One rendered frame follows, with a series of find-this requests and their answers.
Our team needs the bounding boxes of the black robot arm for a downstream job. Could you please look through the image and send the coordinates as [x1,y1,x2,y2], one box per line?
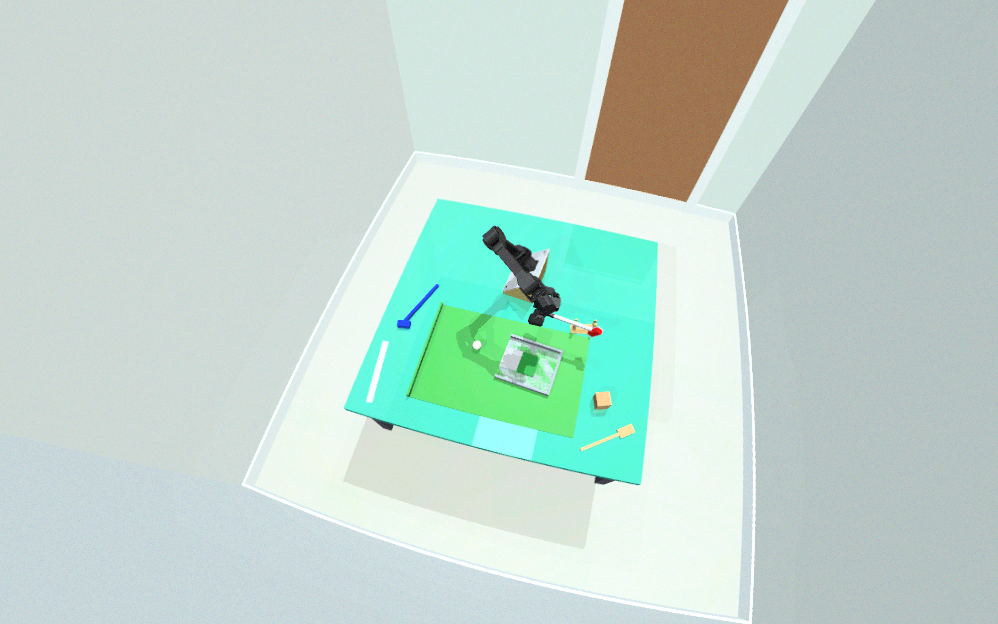
[482,225,562,315]

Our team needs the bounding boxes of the green flat mat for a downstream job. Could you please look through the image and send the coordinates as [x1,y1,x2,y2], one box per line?
[410,305,590,438]

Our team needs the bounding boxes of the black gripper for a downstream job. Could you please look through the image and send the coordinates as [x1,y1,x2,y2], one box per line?
[528,286,556,327]

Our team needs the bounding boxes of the blue putter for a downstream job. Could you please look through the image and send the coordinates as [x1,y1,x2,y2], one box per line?
[397,284,439,329]

